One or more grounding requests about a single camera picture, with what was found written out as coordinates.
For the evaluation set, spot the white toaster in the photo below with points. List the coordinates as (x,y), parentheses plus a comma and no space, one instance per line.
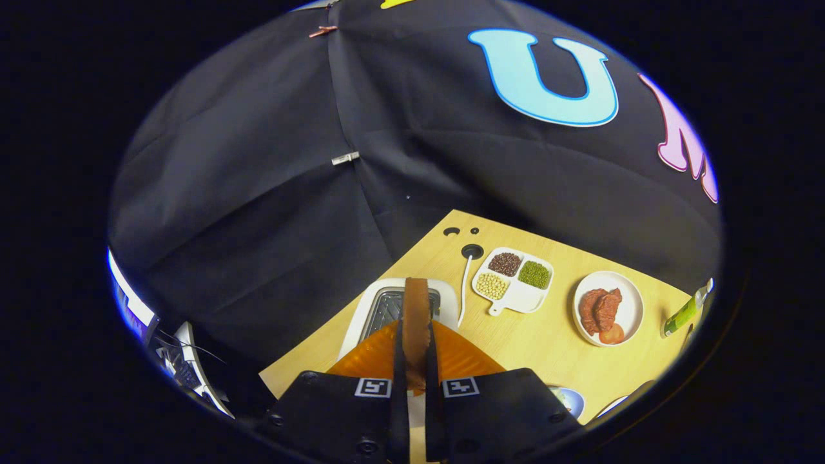
(448,295)

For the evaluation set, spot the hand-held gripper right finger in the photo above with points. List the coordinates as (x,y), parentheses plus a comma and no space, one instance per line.
(430,367)

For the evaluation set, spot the bright white panel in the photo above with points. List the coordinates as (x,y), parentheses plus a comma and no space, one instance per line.
(129,303)

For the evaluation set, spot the red clip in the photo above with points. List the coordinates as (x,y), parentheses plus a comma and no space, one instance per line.
(322,30)

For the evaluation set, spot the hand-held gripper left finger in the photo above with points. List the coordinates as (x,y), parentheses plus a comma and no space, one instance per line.
(399,361)

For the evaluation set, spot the brown steak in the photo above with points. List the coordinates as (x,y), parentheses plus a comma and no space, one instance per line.
(599,312)

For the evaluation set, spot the black backdrop cloth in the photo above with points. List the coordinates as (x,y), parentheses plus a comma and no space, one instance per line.
(258,193)

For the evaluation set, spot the toasted bread slice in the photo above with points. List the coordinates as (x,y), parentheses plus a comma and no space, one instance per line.
(416,322)

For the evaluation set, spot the white metal frame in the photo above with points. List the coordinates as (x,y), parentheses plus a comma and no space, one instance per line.
(193,361)

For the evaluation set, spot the clear bottle with green label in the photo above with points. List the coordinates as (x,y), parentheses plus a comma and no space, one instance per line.
(683,316)

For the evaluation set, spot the white compartment dish with beans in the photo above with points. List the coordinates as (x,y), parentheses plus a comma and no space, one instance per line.
(522,299)

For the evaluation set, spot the silver clip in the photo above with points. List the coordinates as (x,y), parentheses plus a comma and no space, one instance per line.
(345,158)

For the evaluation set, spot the white round plate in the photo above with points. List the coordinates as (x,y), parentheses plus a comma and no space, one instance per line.
(630,303)

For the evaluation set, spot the red tomato slice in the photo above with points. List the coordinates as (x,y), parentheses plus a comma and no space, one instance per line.
(612,335)

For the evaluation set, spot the blue round plate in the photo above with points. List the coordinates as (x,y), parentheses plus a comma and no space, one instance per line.
(575,399)

